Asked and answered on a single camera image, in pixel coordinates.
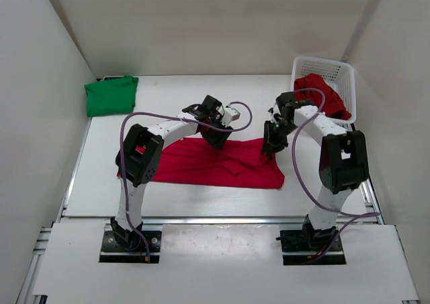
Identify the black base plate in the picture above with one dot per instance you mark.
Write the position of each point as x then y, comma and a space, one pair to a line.
296, 251
113, 252

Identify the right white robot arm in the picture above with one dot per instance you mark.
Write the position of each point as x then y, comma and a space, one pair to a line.
342, 167

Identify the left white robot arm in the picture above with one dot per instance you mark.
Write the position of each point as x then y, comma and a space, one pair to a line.
127, 224

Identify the dark red t shirt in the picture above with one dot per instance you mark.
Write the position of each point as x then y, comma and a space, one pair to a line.
333, 106

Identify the green t shirt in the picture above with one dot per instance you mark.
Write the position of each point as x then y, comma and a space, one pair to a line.
111, 97

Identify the aluminium frame rail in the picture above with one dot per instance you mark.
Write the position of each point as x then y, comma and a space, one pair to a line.
216, 220

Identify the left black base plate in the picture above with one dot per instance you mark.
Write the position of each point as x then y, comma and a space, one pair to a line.
113, 252

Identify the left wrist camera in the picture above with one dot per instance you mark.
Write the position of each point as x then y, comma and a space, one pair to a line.
230, 115

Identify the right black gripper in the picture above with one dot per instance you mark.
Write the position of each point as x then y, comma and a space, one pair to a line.
270, 144

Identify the white plastic basket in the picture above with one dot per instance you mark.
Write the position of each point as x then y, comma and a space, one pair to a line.
338, 75

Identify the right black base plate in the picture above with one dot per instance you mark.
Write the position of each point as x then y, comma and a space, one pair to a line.
296, 251

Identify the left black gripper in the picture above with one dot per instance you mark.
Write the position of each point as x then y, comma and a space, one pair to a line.
217, 141

